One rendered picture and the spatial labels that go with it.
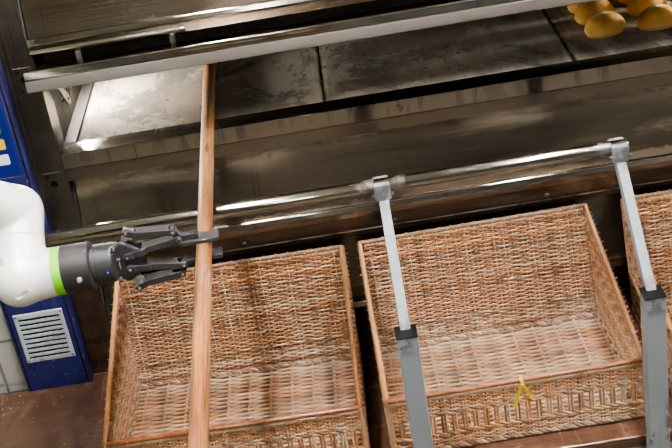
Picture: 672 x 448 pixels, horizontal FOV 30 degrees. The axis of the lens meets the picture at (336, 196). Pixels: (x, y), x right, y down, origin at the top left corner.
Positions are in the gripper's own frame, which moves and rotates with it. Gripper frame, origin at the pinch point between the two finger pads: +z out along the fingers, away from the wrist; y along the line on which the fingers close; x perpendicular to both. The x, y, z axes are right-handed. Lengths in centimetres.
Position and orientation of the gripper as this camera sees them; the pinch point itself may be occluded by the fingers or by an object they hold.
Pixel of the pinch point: (202, 246)
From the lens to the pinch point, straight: 235.9
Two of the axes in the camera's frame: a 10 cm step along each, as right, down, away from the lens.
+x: 0.8, 4.6, -8.9
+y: 1.5, 8.7, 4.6
